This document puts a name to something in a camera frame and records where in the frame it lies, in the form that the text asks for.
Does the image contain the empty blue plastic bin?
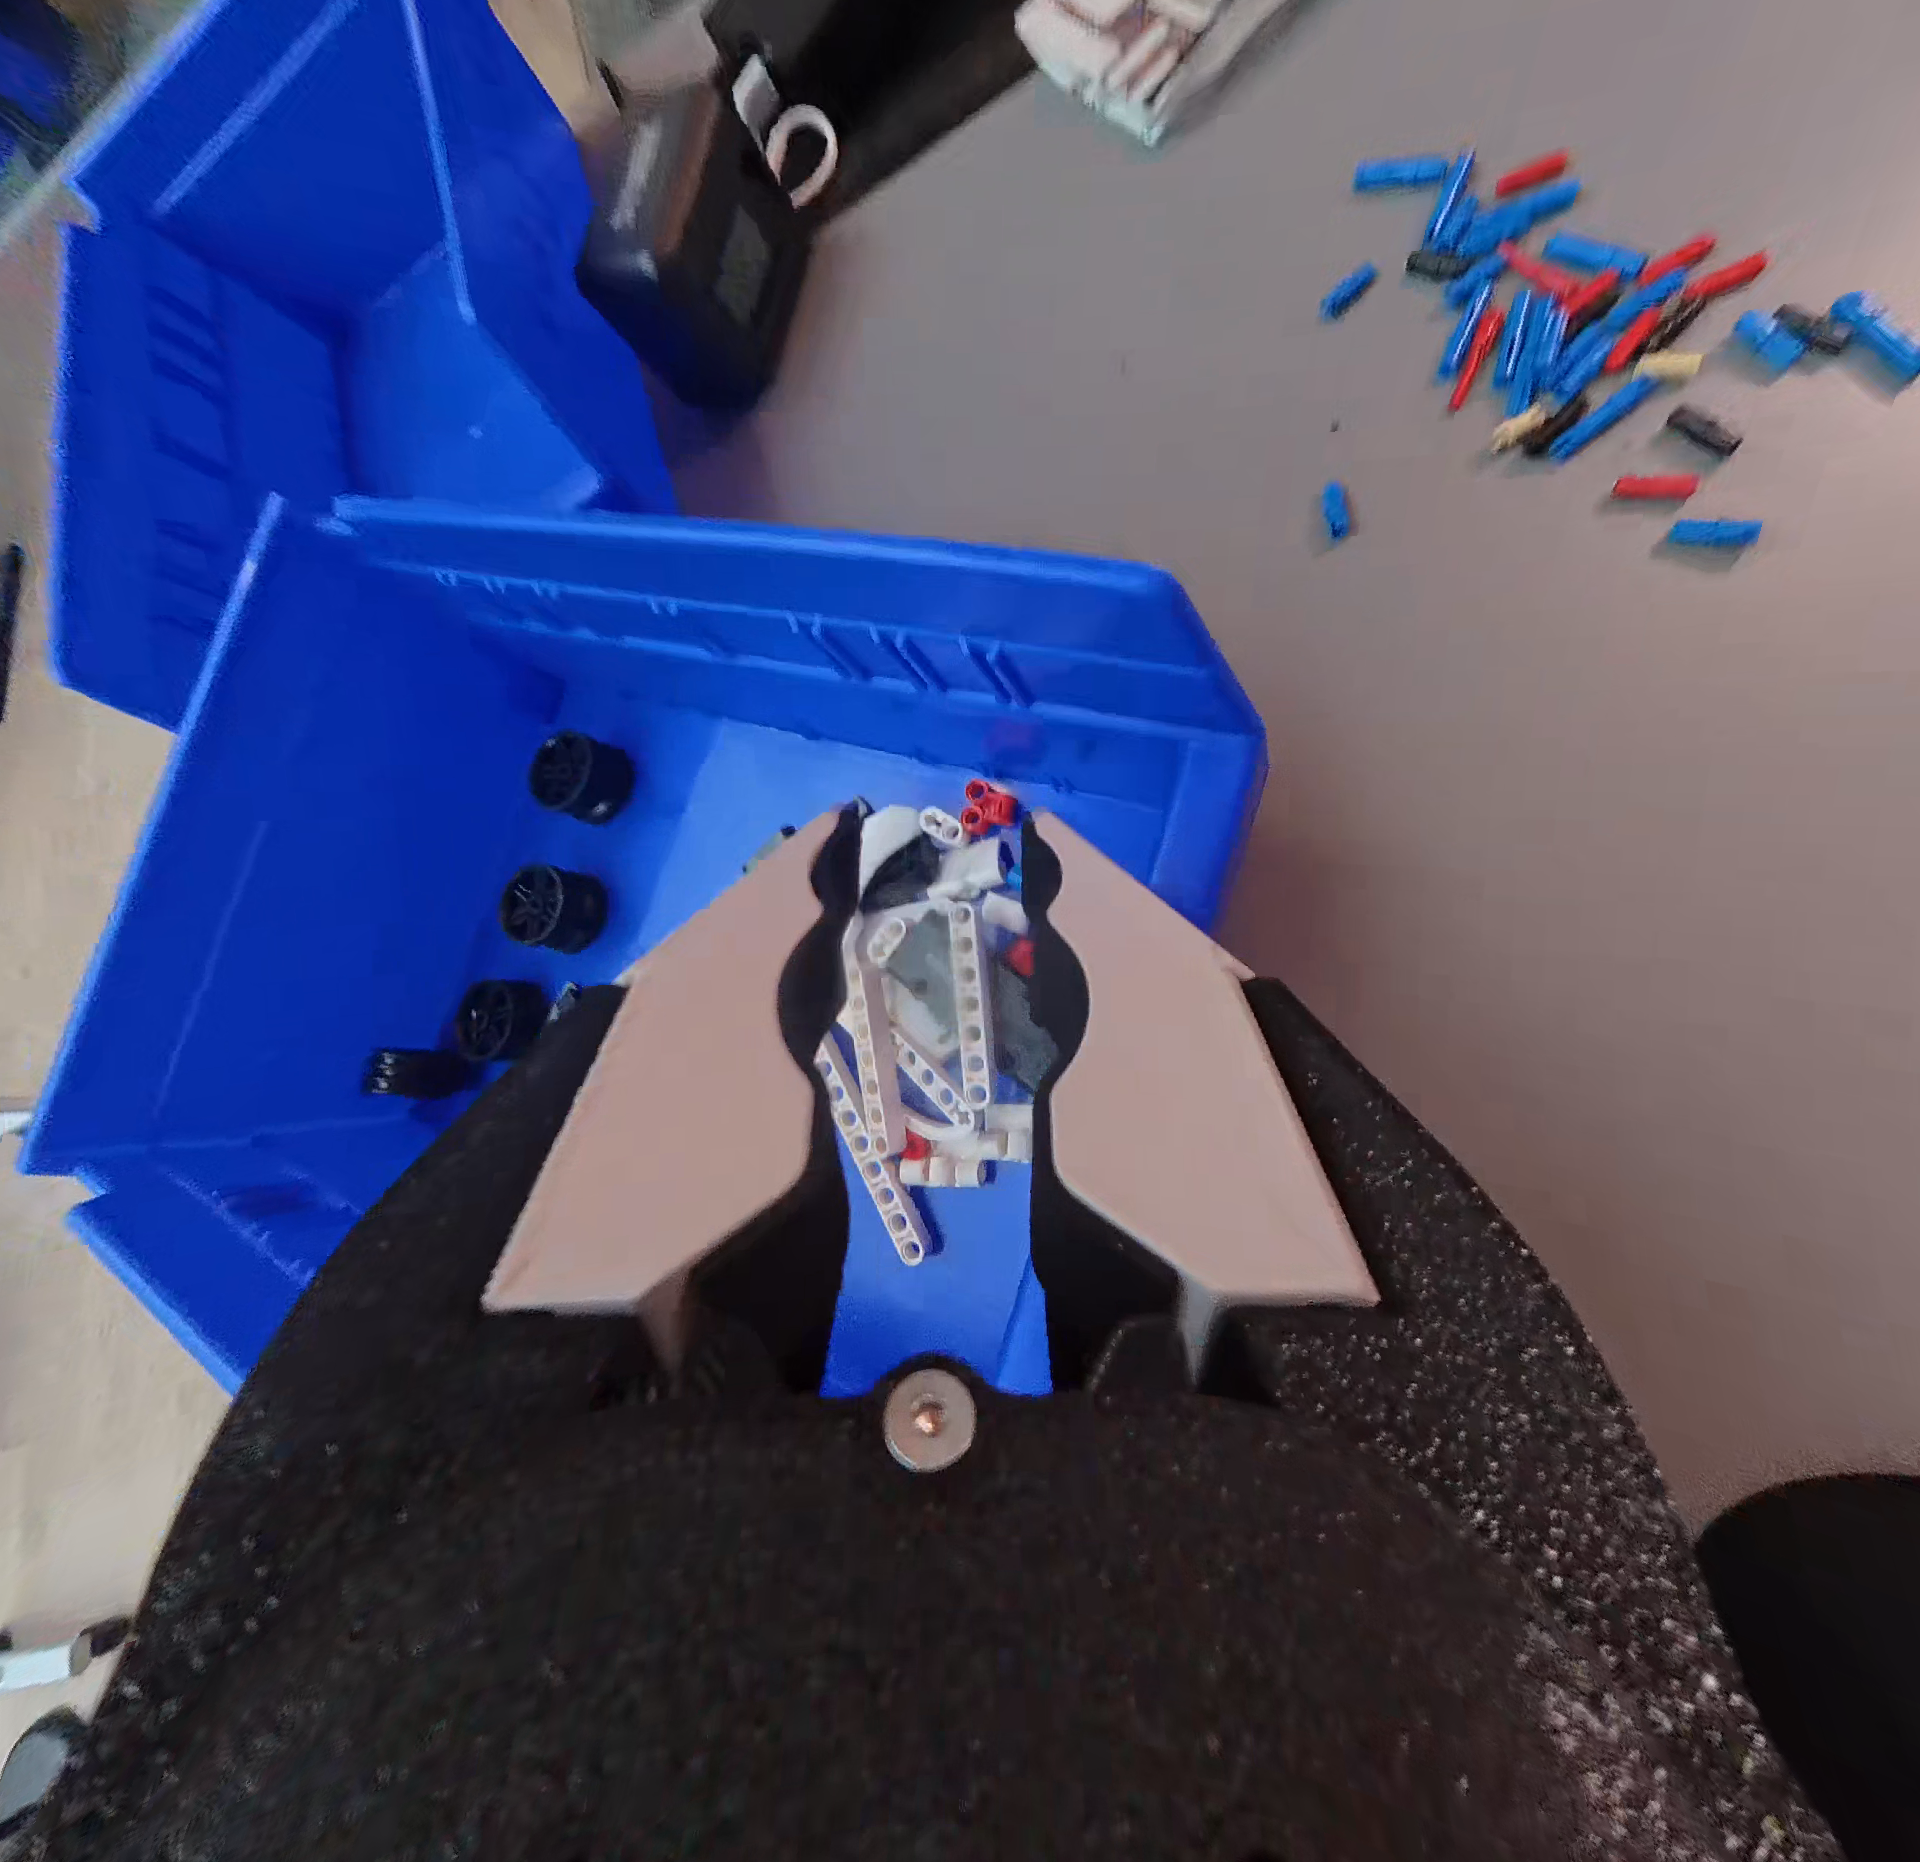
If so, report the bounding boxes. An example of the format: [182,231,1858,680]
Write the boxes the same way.
[45,0,678,731]

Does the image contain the blue plastic bin with parts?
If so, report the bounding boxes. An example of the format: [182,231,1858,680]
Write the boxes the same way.
[18,493,1270,1396]

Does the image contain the black bag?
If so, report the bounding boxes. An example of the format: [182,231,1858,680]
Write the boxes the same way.
[667,0,1053,222]

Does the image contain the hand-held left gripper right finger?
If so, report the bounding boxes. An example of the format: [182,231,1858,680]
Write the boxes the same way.
[1016,808,1383,1396]

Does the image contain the office chair base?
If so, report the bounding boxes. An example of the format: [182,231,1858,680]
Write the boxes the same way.
[0,1609,134,1812]

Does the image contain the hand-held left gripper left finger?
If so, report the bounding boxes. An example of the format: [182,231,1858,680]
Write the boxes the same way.
[482,804,872,1396]

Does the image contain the person's black pants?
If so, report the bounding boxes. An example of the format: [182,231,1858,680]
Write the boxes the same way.
[1694,1471,1920,1862]

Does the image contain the white cable loop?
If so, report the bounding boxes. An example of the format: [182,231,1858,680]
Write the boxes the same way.
[764,103,841,205]

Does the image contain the pile of white toy beams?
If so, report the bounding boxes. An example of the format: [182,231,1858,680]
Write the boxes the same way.
[816,781,1061,1272]

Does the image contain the pile of blue red pins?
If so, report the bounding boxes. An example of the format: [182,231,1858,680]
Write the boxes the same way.
[1321,148,1920,551]

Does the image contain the black electronic device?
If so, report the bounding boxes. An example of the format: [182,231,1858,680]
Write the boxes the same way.
[576,38,820,410]

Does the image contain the black toy wheel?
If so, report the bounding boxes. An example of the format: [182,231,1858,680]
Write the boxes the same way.
[499,864,611,951]
[529,731,636,823]
[455,979,554,1063]

